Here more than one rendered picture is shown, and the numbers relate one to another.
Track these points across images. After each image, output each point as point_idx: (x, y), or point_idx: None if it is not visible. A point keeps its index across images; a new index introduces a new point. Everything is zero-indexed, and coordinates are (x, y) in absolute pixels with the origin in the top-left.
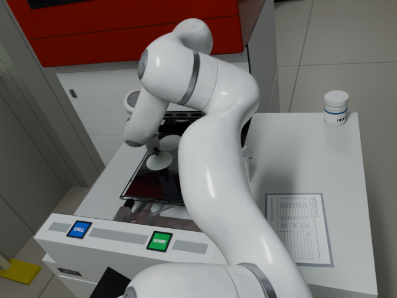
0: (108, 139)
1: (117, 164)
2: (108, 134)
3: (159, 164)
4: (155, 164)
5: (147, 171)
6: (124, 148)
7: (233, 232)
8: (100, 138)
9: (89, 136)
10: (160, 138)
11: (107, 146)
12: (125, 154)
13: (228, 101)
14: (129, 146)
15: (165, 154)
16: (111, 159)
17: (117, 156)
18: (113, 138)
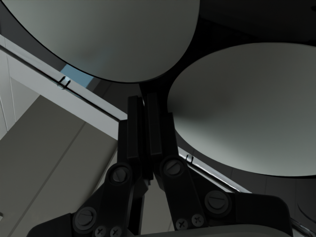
0: (14, 101)
1: (111, 123)
2: (1, 111)
3: (298, 140)
4: (274, 153)
5: (294, 185)
6: (50, 91)
7: None
8: (12, 114)
9: (11, 127)
10: (26, 35)
11: (29, 91)
12: (76, 98)
13: None
14: (39, 78)
15: (225, 78)
16: (89, 123)
17: (82, 114)
18: (11, 97)
